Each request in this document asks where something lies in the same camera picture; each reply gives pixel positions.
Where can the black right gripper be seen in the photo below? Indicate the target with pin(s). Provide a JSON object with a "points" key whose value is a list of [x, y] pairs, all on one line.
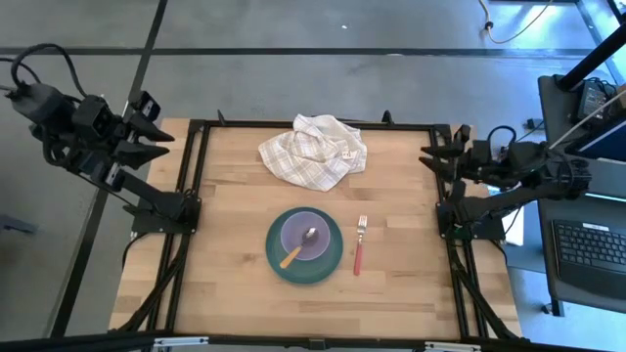
{"points": [[474, 161]]}

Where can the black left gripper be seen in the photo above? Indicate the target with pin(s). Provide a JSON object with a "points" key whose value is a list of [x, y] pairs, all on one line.
{"points": [[95, 122]]}

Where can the lilac bowl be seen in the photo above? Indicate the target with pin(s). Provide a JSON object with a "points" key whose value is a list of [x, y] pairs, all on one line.
{"points": [[293, 230]]}

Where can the green plate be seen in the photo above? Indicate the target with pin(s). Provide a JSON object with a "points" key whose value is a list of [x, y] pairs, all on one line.
{"points": [[313, 274]]}

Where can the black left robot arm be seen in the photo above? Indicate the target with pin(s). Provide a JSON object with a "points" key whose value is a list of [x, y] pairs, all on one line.
{"points": [[156, 200]]}

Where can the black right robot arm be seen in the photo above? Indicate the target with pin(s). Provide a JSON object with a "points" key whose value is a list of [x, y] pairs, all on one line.
{"points": [[538, 176]]}

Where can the small black floor plug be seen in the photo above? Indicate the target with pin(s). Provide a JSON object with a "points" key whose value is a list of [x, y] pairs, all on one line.
{"points": [[534, 123]]}

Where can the white paper sheet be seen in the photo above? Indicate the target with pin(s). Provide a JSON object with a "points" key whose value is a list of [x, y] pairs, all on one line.
{"points": [[514, 227]]}

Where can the grey desk with laptop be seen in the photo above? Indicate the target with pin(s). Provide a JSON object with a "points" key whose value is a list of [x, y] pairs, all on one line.
{"points": [[552, 112]]}

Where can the grey desk with keyboard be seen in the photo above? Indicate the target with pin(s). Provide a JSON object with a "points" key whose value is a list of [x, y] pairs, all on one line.
{"points": [[545, 234]]}

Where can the white checked cloth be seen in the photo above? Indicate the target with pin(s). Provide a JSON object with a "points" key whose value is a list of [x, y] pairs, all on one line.
{"points": [[313, 151]]}

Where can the black power adapter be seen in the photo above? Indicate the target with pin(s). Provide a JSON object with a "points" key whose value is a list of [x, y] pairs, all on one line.
{"points": [[591, 100]]}

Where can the laptop with blue screen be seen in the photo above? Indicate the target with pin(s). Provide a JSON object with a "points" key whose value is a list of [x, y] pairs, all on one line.
{"points": [[606, 142]]}

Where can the black keyboard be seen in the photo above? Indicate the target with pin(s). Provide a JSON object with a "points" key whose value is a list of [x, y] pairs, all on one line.
{"points": [[592, 249]]}

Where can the black slanted pole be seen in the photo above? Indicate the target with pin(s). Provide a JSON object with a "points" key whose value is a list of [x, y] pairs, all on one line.
{"points": [[592, 58]]}

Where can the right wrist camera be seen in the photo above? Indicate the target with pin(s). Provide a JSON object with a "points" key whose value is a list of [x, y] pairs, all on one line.
{"points": [[462, 133]]}

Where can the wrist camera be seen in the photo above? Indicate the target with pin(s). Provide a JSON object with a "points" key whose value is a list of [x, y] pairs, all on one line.
{"points": [[462, 133], [144, 105]]}

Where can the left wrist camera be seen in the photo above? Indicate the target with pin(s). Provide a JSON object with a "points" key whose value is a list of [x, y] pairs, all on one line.
{"points": [[144, 105]]}

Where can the black aluminium table frame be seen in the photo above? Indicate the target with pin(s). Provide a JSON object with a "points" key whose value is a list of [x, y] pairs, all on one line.
{"points": [[193, 161]]}

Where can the silver mounting bracket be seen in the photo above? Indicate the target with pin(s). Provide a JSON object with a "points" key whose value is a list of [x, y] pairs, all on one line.
{"points": [[181, 341], [452, 347]]}

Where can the black front mount bar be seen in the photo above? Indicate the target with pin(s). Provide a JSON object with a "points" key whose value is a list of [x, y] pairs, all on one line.
{"points": [[313, 343]]}

